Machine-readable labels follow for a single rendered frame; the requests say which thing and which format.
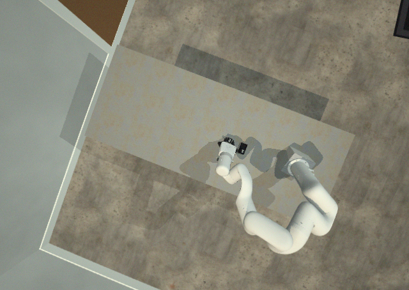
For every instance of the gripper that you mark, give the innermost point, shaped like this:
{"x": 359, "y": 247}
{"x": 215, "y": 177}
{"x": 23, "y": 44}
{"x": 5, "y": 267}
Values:
{"x": 226, "y": 147}

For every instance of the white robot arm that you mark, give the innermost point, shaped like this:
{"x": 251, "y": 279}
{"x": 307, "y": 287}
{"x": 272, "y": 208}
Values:
{"x": 305, "y": 218}

